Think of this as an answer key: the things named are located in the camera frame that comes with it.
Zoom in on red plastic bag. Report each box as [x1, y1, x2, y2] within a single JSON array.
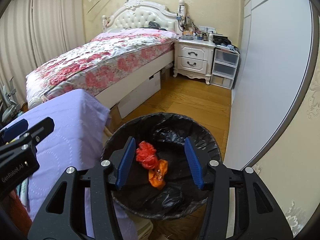
[[136, 141, 158, 170]]

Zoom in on orange snack wrapper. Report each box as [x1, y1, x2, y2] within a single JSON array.
[[149, 159, 168, 190]]

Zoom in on black lined trash bin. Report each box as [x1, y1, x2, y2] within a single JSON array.
[[101, 112, 221, 220]]

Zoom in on grey desk chair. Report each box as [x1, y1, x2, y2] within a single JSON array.
[[1, 77, 21, 124]]

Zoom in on purple table cloth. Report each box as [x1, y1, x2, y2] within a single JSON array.
[[1, 89, 138, 239]]

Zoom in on white under-bed box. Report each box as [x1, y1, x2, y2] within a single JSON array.
[[118, 72, 161, 119]]

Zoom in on floral covered bed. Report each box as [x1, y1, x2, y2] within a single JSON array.
[[26, 28, 178, 109]]

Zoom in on beige curtains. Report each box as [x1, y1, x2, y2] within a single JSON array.
[[1, 0, 85, 104]]

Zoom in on white wardrobe door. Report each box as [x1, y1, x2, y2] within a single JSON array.
[[224, 0, 317, 170]]

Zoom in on plastic drawer unit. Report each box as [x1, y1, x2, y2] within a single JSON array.
[[210, 46, 240, 89]]

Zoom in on white nightstand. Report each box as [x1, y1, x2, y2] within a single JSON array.
[[173, 39, 216, 85]]

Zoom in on white tufted headboard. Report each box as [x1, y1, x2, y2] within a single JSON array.
[[102, 0, 182, 35]]

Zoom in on nightstand clutter items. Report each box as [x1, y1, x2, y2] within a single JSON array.
[[184, 0, 242, 47]]

